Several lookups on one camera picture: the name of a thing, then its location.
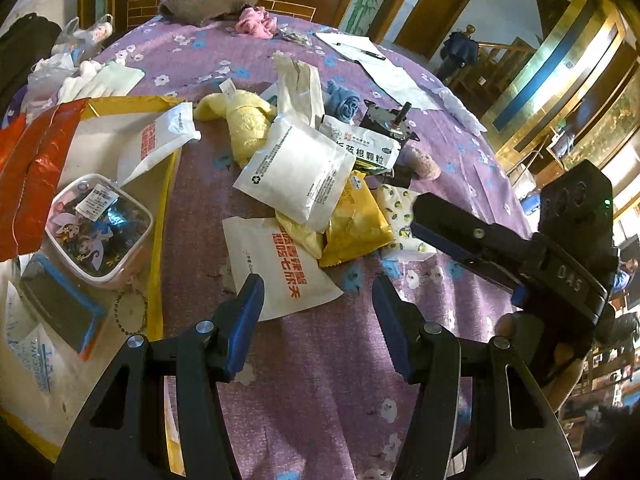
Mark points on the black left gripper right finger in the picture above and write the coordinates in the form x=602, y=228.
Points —
x=513, y=433

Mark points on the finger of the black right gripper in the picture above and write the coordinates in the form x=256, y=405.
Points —
x=489, y=250

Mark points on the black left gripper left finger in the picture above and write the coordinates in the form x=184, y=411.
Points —
x=121, y=431

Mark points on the white lemon print cloth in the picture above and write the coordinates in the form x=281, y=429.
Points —
x=396, y=205

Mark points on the pink fuzzy plush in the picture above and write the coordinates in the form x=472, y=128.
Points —
x=420, y=163

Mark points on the yellow snack bag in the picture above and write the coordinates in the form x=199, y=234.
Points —
x=357, y=227

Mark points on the white pouch red text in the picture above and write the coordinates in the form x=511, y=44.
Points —
x=293, y=279

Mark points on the large white pouch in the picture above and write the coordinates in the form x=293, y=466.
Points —
x=299, y=172

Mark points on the yellow plush towel toy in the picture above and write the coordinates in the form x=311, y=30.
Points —
x=249, y=118

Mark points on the white packet red print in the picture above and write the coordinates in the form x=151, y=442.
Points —
x=156, y=141

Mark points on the red foil snack pouch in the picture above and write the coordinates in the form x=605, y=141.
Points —
x=32, y=159

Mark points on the right hand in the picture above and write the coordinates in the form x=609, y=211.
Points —
x=566, y=371

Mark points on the yellow rimmed white tray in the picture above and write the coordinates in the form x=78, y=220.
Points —
x=43, y=422

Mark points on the blue framed dark tablet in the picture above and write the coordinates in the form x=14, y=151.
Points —
x=68, y=310

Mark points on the white medicine packet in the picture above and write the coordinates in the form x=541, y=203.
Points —
x=374, y=152

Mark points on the purple floral tablecloth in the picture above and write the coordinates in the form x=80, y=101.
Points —
x=318, y=397

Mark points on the black motor block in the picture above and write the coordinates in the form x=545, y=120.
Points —
x=391, y=123

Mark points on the clear box of figurines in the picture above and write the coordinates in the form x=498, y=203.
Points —
x=99, y=231

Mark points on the black pen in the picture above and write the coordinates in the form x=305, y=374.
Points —
x=372, y=54

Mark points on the white paper sheets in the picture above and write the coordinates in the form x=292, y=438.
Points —
x=392, y=79

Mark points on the tall white paper bag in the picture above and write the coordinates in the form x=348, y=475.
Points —
x=299, y=90

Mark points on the pink fluffy cloth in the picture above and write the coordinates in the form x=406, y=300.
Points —
x=256, y=21

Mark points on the white gloves pile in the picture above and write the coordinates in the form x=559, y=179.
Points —
x=57, y=80

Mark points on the clear plastic bag toy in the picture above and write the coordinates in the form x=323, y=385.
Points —
x=83, y=44

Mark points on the black bag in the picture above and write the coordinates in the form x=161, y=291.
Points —
x=27, y=40

